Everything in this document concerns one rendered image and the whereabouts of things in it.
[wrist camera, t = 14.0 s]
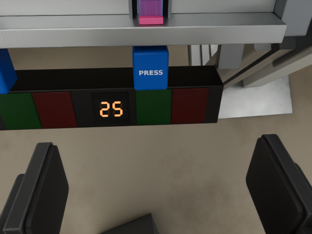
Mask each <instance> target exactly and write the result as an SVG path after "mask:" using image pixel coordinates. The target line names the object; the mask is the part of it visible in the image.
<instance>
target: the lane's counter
mask: <svg viewBox="0 0 312 234"><path fill-rule="evenodd" d="M91 101H92V107H93V113H94V118H95V124H130V105H129V92H108V93H91Z"/></svg>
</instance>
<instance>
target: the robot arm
mask: <svg viewBox="0 0 312 234"><path fill-rule="evenodd" d="M246 185H247V188H248V190H249V193H250V195H251V198H252V200H253V203H254V205H255V208H256V210H257V213H258V215H259V218H260V221H261V223H262V226H263V228H264V230H265V233H266V234H312V186H311V184H310V183H309V181H308V179H307V178H306V176H305V174H304V173H303V171H302V169H301V168H300V166H299V165H298V164H297V163H295V162H294V161H293V160H292V158H291V156H290V155H289V153H288V151H287V150H286V148H285V147H284V145H283V143H282V141H281V140H280V138H279V136H278V135H277V134H263V135H262V136H261V138H258V139H257V142H256V145H255V148H254V151H253V155H252V159H251V162H250V165H249V168H248V171H247V175H246ZM68 193H69V184H68V181H67V178H66V174H65V170H64V167H63V164H62V160H61V157H60V153H59V150H58V147H57V145H53V143H52V142H47V143H37V145H36V147H35V149H34V152H33V154H32V157H31V160H30V162H29V164H28V167H27V169H26V172H25V174H19V175H18V176H17V178H16V179H15V182H14V184H13V187H12V189H11V192H10V194H9V196H8V199H7V201H6V203H5V205H4V208H3V210H2V213H1V215H0V234H59V233H60V229H61V225H62V220H63V216H64V212H65V206H66V202H67V197H68Z"/></svg>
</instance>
